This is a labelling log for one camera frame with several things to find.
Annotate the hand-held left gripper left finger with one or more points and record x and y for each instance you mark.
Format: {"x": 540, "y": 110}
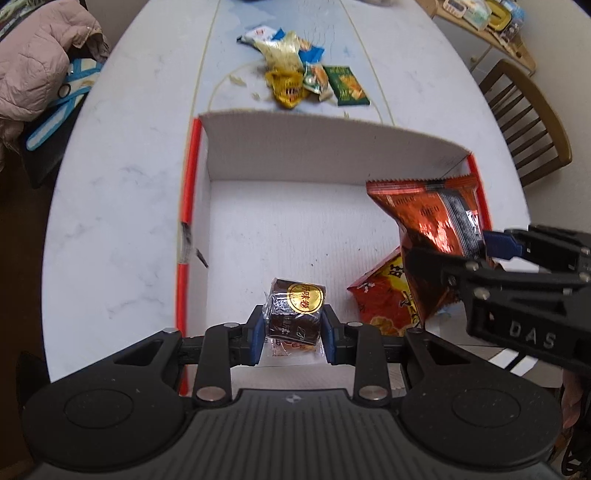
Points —
{"x": 257, "y": 339}

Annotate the person's right hand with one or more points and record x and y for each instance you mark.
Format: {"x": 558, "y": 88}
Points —
{"x": 574, "y": 399}

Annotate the blue and white bag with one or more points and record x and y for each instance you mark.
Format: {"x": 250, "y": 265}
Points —
{"x": 60, "y": 110}

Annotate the blue cookie packet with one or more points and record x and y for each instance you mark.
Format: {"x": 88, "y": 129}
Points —
{"x": 311, "y": 50}

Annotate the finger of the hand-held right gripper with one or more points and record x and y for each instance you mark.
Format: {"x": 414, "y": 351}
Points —
{"x": 503, "y": 244}
{"x": 455, "y": 272}

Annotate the dark red snack bag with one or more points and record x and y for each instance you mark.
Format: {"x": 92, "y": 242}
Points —
{"x": 429, "y": 217}

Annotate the white kitchen timer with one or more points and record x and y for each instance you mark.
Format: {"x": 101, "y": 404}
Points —
{"x": 453, "y": 5}

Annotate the pink puffer jacket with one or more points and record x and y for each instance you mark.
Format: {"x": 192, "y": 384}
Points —
{"x": 41, "y": 55}

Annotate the red and yellow snack bag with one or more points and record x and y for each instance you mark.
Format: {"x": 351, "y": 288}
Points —
{"x": 383, "y": 300}

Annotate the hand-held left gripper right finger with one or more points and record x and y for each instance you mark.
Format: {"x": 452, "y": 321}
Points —
{"x": 330, "y": 340}

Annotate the dark green snack packet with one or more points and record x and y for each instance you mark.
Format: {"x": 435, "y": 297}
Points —
{"x": 346, "y": 86}

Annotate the wooden chair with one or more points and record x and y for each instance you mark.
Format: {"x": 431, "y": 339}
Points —
{"x": 535, "y": 115}

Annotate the dark chair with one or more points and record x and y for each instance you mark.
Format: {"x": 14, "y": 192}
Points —
{"x": 44, "y": 161}

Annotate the pale yellow snack packet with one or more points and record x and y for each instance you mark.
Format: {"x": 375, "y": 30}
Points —
{"x": 281, "y": 53}

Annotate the small green and orange packet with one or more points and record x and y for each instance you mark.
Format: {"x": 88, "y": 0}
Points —
{"x": 315, "y": 78}

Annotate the white and blue candy packet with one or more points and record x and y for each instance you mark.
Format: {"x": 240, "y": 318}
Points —
{"x": 258, "y": 36}

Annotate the wooden corner cabinet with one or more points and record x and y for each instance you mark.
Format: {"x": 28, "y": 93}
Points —
{"x": 508, "y": 44}

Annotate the green and white tissue pack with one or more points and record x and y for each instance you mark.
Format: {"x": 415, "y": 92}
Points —
{"x": 475, "y": 11}

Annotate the yellow candy packet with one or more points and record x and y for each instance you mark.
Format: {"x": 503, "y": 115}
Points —
{"x": 286, "y": 90}

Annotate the brown chocolate cube gold sticker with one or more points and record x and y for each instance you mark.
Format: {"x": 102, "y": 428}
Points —
{"x": 293, "y": 314}

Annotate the white cardboard box red edges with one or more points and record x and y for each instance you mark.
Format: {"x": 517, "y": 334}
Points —
{"x": 286, "y": 230}

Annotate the yellow tissue box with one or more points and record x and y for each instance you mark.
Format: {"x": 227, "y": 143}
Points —
{"x": 497, "y": 14}

